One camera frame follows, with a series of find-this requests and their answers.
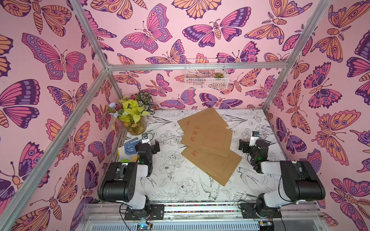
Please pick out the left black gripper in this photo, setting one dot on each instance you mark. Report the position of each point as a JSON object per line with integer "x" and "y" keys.
{"x": 153, "y": 147}

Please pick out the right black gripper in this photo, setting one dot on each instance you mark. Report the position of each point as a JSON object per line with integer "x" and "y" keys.
{"x": 245, "y": 145}

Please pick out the kraft file bag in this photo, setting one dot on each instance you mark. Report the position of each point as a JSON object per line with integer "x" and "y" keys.
{"x": 217, "y": 167}
{"x": 215, "y": 140}
{"x": 207, "y": 117}

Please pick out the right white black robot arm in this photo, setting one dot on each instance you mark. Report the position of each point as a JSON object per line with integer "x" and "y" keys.
{"x": 297, "y": 180}

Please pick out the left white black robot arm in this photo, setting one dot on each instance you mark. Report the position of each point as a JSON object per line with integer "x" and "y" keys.
{"x": 118, "y": 184}

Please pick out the blue white work glove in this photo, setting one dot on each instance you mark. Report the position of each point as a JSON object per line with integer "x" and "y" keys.
{"x": 129, "y": 147}

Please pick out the potted plant in glass vase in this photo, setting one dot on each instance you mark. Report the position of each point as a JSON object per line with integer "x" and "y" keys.
{"x": 133, "y": 112}

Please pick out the small green succulent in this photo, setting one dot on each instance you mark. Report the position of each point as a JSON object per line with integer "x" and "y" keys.
{"x": 219, "y": 75}

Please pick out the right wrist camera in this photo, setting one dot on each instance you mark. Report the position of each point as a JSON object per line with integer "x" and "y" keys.
{"x": 254, "y": 137}

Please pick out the green yellow handled tool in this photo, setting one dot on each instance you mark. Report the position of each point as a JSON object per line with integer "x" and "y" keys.
{"x": 130, "y": 159}

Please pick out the white wire basket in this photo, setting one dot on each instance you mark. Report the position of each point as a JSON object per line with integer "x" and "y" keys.
{"x": 200, "y": 76}

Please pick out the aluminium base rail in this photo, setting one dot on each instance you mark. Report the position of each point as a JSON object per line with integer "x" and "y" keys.
{"x": 204, "y": 216}

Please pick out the aluminium frame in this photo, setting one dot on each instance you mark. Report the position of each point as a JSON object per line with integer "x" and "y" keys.
{"x": 19, "y": 201}

